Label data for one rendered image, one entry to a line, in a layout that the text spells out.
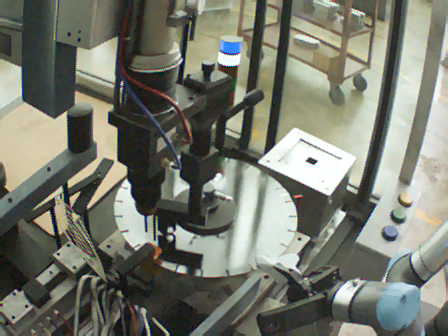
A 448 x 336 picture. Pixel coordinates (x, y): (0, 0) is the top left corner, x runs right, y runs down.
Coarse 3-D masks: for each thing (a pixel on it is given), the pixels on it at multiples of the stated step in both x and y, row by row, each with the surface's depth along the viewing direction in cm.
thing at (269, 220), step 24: (240, 168) 110; (120, 192) 101; (168, 192) 103; (240, 192) 105; (264, 192) 105; (240, 216) 99; (264, 216) 100; (288, 216) 100; (144, 240) 92; (168, 240) 92; (192, 240) 93; (216, 240) 94; (240, 240) 94; (264, 240) 95; (288, 240) 95; (168, 264) 88; (192, 264) 88; (216, 264) 89; (240, 264) 89
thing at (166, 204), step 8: (192, 192) 86; (200, 192) 86; (160, 200) 90; (168, 200) 91; (192, 200) 87; (200, 200) 87; (160, 208) 89; (168, 208) 89; (176, 208) 89; (184, 208) 90; (192, 208) 88; (200, 208) 89; (160, 216) 90; (168, 216) 90; (176, 216) 89; (184, 216) 89; (192, 216) 89; (200, 216) 89; (160, 224) 92; (200, 224) 90; (160, 232) 93
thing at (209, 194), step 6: (216, 180) 99; (204, 186) 96; (210, 186) 96; (204, 192) 95; (210, 192) 96; (216, 192) 96; (204, 198) 96; (210, 198) 96; (222, 198) 95; (228, 198) 95; (204, 204) 97
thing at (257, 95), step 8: (256, 88) 80; (248, 96) 79; (256, 96) 79; (264, 96) 80; (240, 104) 78; (248, 104) 79; (256, 104) 80; (224, 112) 77; (232, 112) 77; (224, 120) 77
